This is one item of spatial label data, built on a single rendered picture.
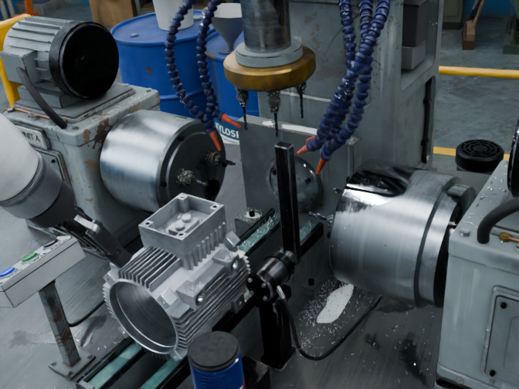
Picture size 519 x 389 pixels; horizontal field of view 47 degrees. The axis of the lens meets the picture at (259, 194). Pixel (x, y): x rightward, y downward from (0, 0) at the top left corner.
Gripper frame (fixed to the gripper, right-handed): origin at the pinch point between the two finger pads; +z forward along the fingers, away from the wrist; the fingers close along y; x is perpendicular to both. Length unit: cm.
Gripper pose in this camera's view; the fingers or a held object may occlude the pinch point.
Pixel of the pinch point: (114, 253)
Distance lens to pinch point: 107.0
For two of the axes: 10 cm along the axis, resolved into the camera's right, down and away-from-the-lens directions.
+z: 3.6, 5.0, 7.9
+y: -8.2, -2.4, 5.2
